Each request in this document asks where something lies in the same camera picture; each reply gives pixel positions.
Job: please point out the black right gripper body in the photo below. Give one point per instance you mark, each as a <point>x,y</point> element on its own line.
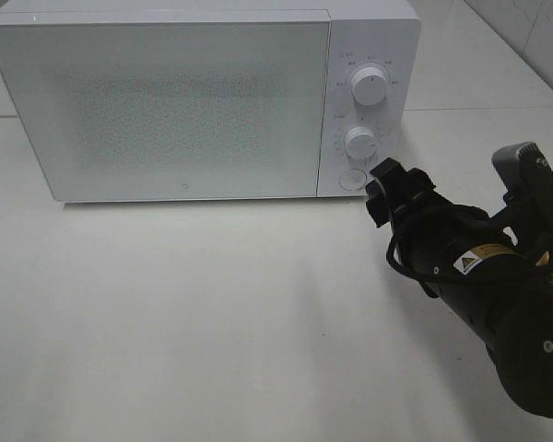
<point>416,211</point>

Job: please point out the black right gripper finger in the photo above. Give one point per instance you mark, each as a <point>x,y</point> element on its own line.
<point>386,176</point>
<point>381,209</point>

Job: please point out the round door release button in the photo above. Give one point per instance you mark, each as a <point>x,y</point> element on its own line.
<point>353,180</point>

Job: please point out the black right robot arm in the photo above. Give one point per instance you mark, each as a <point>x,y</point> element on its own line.
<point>495,272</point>

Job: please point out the lower white timer knob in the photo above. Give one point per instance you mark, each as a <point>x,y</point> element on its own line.
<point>360,143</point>

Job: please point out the upper white power knob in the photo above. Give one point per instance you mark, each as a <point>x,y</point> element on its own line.
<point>369,84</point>

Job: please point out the white microwave oven body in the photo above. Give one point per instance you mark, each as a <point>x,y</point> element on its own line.
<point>360,32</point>

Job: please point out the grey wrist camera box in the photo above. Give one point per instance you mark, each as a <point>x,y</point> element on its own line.
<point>528,178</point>

